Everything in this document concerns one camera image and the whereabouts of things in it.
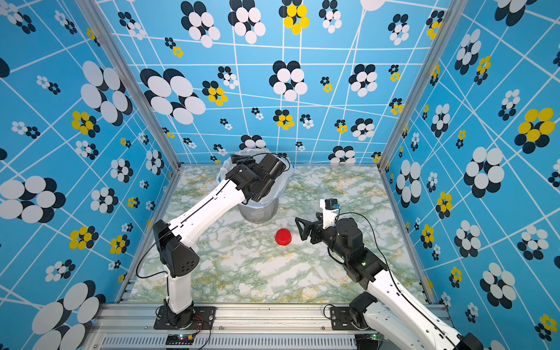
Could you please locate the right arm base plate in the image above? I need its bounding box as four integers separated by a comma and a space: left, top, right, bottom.
322, 304, 391, 331

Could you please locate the grey trash bin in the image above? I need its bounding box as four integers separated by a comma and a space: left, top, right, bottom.
237, 198, 279, 224

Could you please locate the aluminium corner post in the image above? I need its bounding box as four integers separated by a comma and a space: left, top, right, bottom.
76, 1, 181, 172
378, 0, 468, 174

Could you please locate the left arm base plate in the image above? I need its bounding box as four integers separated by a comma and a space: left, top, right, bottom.
153, 306, 217, 330

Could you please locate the right black cable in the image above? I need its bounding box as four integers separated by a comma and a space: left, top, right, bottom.
336, 211, 390, 272

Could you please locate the aluminium front rail frame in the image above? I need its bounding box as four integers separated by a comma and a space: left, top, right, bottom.
80, 302, 465, 350

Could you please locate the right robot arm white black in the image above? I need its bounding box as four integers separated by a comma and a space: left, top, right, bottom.
295, 217, 484, 349

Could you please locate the left black cable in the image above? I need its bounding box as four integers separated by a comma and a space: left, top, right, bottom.
135, 235, 169, 280

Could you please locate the black cable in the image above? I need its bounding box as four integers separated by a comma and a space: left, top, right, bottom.
135, 235, 169, 280
336, 211, 390, 272

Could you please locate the right aluminium corner post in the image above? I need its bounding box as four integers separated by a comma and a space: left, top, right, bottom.
378, 0, 468, 174

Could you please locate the left circuit board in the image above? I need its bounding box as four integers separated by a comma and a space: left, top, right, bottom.
166, 333, 196, 347

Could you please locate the white plastic bin liner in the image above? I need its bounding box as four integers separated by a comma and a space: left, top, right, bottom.
212, 151, 291, 205

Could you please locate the red knobbed jar lid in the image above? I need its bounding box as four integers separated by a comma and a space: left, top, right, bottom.
275, 228, 293, 246

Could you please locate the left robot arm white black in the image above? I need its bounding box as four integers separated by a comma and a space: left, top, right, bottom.
153, 153, 293, 329

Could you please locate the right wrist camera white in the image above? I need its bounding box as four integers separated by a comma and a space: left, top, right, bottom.
319, 198, 340, 230

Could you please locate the left aluminium corner post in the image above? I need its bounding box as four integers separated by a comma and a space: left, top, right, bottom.
76, 1, 181, 172

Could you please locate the circuit board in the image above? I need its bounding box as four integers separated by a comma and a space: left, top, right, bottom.
355, 333, 386, 350
166, 333, 196, 347

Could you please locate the right circuit board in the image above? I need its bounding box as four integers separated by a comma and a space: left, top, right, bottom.
355, 333, 386, 350

